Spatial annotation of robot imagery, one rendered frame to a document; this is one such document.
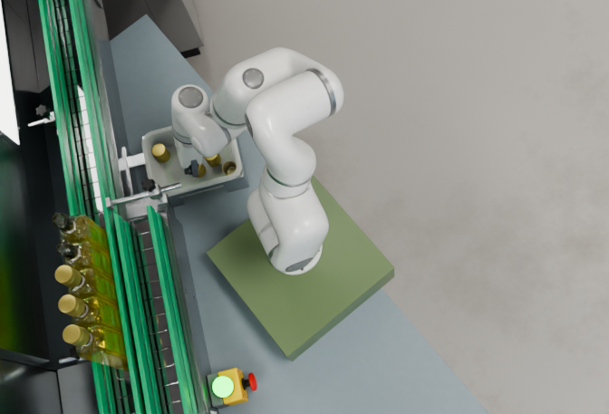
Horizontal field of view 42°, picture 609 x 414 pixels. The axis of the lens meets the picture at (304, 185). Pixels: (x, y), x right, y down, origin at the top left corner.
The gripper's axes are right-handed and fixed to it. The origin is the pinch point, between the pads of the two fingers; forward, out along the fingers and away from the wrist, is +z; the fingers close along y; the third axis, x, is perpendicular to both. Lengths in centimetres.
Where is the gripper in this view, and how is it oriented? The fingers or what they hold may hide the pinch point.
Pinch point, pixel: (188, 158)
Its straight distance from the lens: 185.4
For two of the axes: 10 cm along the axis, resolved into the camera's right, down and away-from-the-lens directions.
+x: 9.5, -2.0, 2.4
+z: -1.5, 4.0, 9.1
